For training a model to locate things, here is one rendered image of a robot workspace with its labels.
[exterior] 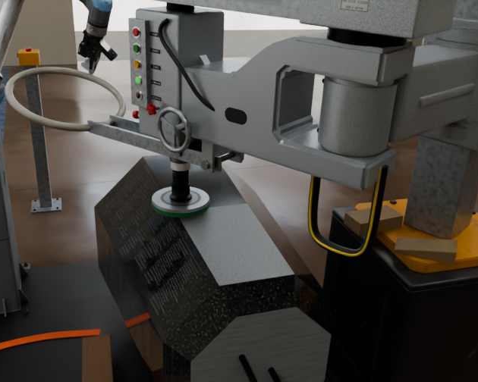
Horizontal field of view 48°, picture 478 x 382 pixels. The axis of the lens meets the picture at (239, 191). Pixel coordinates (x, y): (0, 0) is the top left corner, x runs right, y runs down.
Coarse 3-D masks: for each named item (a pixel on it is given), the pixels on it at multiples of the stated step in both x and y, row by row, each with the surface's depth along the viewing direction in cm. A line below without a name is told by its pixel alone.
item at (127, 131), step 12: (120, 120) 220; (132, 120) 216; (96, 132) 213; (108, 132) 209; (120, 132) 204; (132, 132) 201; (132, 144) 202; (144, 144) 197; (156, 144) 193; (168, 156) 191; (180, 156) 186; (192, 156) 183; (216, 156) 177; (228, 156) 183; (240, 156) 185; (204, 168) 176; (216, 168) 178
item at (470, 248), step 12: (360, 204) 226; (384, 204) 227; (396, 204) 227; (396, 228) 207; (408, 228) 208; (468, 228) 210; (384, 240) 202; (396, 240) 198; (468, 240) 201; (396, 252) 195; (468, 252) 193; (408, 264) 188; (420, 264) 185; (432, 264) 185; (444, 264) 186; (456, 264) 188; (468, 264) 190
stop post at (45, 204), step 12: (24, 60) 335; (36, 60) 337; (36, 84) 345; (36, 96) 348; (36, 108) 351; (36, 132) 357; (36, 144) 360; (36, 156) 363; (36, 168) 367; (48, 168) 370; (48, 180) 372; (48, 192) 376; (36, 204) 383; (48, 204) 379; (60, 204) 385
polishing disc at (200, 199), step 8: (160, 192) 206; (168, 192) 207; (192, 192) 208; (200, 192) 208; (152, 200) 201; (160, 200) 200; (168, 200) 200; (192, 200) 201; (200, 200) 201; (208, 200) 202; (160, 208) 195; (168, 208) 194; (176, 208) 194; (184, 208) 194; (192, 208) 195; (200, 208) 197
